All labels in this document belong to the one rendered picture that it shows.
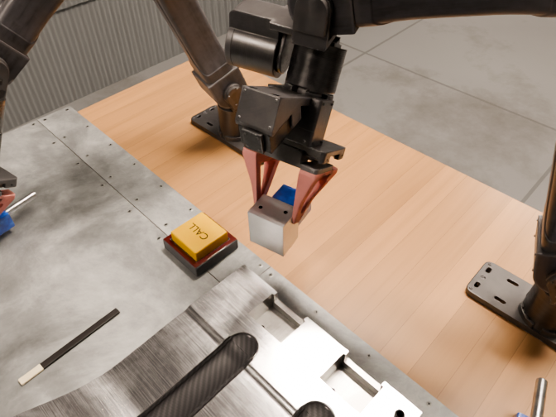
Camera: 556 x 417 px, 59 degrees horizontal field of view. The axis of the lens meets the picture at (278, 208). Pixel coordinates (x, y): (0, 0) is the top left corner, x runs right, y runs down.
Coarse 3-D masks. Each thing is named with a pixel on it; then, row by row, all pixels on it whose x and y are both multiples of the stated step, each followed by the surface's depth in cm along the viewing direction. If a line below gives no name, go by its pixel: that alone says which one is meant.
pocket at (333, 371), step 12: (336, 360) 51; (348, 360) 53; (324, 372) 51; (336, 372) 53; (348, 372) 53; (360, 372) 52; (336, 384) 52; (348, 384) 52; (360, 384) 52; (372, 384) 51; (348, 396) 51; (360, 396) 51; (372, 396) 51; (360, 408) 50
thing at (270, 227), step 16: (288, 192) 62; (256, 208) 58; (272, 208) 58; (288, 208) 58; (256, 224) 58; (272, 224) 57; (288, 224) 57; (256, 240) 60; (272, 240) 59; (288, 240) 59
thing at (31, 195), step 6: (30, 192) 78; (24, 198) 77; (30, 198) 78; (12, 204) 76; (18, 204) 76; (24, 204) 77; (6, 210) 75; (12, 210) 76; (0, 216) 73; (6, 216) 73; (0, 222) 73; (6, 222) 74; (12, 222) 75; (0, 228) 74; (6, 228) 74; (0, 234) 74
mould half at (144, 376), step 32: (224, 288) 58; (256, 288) 58; (192, 320) 55; (224, 320) 55; (160, 352) 53; (192, 352) 52; (288, 352) 52; (320, 352) 52; (96, 384) 50; (128, 384) 50; (160, 384) 50; (256, 384) 50; (288, 384) 50; (320, 384) 50; (384, 384) 50; (32, 416) 45; (64, 416) 46; (96, 416) 47; (128, 416) 48; (224, 416) 48; (256, 416) 48; (288, 416) 48; (352, 416) 47; (384, 416) 47; (416, 416) 47
